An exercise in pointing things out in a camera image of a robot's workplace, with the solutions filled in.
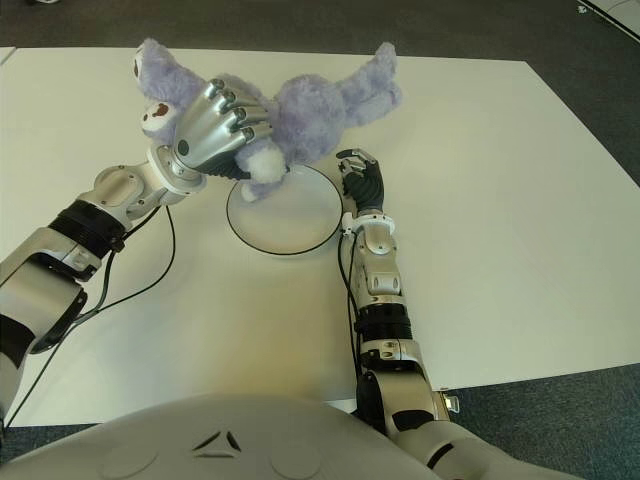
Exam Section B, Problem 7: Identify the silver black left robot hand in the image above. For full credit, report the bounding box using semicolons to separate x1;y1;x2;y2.
172;74;275;181

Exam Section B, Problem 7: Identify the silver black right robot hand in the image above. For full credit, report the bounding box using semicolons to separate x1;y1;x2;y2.
335;147;387;216

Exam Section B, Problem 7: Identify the purple plush bunny doll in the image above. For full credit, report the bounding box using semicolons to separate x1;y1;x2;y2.
133;39;405;202

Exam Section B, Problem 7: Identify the white plate with black rim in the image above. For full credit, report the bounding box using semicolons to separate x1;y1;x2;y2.
225;164;345;256

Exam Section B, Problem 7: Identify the grey robot torso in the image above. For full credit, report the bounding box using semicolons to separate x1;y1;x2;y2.
0;392;640;480

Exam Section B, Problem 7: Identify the white background object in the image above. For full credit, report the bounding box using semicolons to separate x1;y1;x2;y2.
577;0;640;31

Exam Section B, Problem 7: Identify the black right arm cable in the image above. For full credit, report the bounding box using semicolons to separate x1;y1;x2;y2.
337;232;364;396

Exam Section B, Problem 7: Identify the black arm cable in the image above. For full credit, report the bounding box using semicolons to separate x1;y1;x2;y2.
2;204;177;429
337;232;364;396

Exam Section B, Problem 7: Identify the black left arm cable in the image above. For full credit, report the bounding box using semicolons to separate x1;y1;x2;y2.
2;204;177;429

